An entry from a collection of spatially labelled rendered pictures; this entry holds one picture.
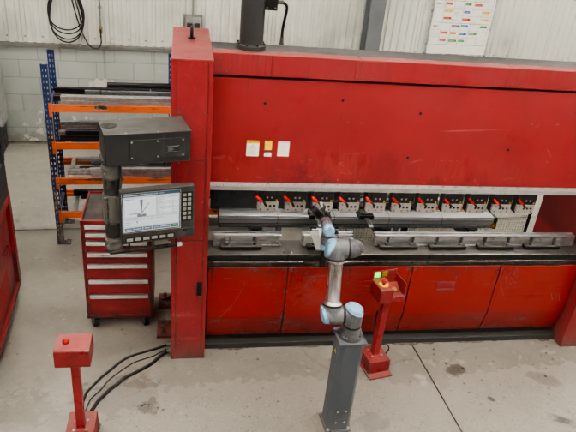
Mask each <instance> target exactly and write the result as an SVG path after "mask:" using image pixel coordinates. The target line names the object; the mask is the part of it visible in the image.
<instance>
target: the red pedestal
mask: <svg viewBox="0 0 576 432"><path fill-rule="evenodd" d="M92 357H93V334H92V333H75V334H58V335H57V340H56V344H55V346H54V350H53V359H54V366H55V368H70V371H71V379H72V388H73V396H74V405H75V411H72V412H70V413H69V420H68V425H67V429H66V432H99V429H100V423H99V418H98V411H85V410H84V400H83V391H82V381H81V367H91V362H92Z"/></svg>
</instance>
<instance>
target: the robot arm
mask: <svg viewBox="0 0 576 432"><path fill-rule="evenodd" d="M320 205H321V206H320V209H319V208H318V207H317V206H316V205H313V206H312V207H311V208H310V210H311V212H312V213H313V214H314V216H315V217H316V218H318V220H320V225H321V228H322V230H321V241H320V243H321V244H320V247H321V249H323V250H324V256H325V257H326V258H327V261H328V263H329V264H328V276H327V298H326V300H325V301H324V302H323V305H321V320H322V322H323V323H324V324H329V325H330V324H342V326H341V327H340V329H339V337H340V339H342V340H343V341H344V342H347V343H352V344H353V343H357V342H359V341H360V340H361V339H362V336H363V334H362V329H361V325H362V320H363V307H362V306H361V305H360V304H359V303H355V302H348V303H347V304H346V305H342V302H340V291H341V280H342V268H343V263H344V262H345V258H355V257H358V256H360V254H362V252H363V249H364V247H363V244H362V242H360V241H358V240H355V239H353V237H349V236H347V237H344V236H333V234H334V227H333V224H332V222H331V220H330V219H331V218H332V216H331V214H330V213H329V212H328V211H326V210H327V207H326V206H325V205H324V203H323V202H320ZM329 214H330V215H329Z"/></svg>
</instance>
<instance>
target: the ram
mask: <svg viewBox="0 0 576 432"><path fill-rule="evenodd" d="M247 141H260V145H259V156H246V150H247ZM265 141H273V144H272V150H265ZM278 141H290V142H291V143H290V152H289V157H277V148H278ZM264 152H272V155H271V157H267V156H264ZM210 182H222V183H320V184H369V185H419V186H468V187H518V188H567V189H576V91H558V90H540V89H522V88H504V87H468V86H450V85H432V84H414V83H395V82H377V81H342V80H322V79H304V78H286V77H268V76H250V75H213V121H212V147H211V173H210ZM210 190H267V191H323V192H380V193H436V194H492V195H576V192H546V191H494V190H440V189H336V188H283V187H230V186H210Z"/></svg>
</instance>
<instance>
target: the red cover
mask: <svg viewBox="0 0 576 432"><path fill-rule="evenodd" d="M213 59H214V72H213V74H214V75H250V76H268V77H286V78H304V79H322V80H342V81H377V82H395V83H414V84H432V85H450V86H468V87H504V88H522V89H540V90H558V91H576V68H562V67H546V66H530V65H514V64H498V63H468V62H451V61H436V60H420V59H404V58H388V57H357V56H341V55H325V54H309V53H293V52H277V51H242V50H231V49H214V48H213Z"/></svg>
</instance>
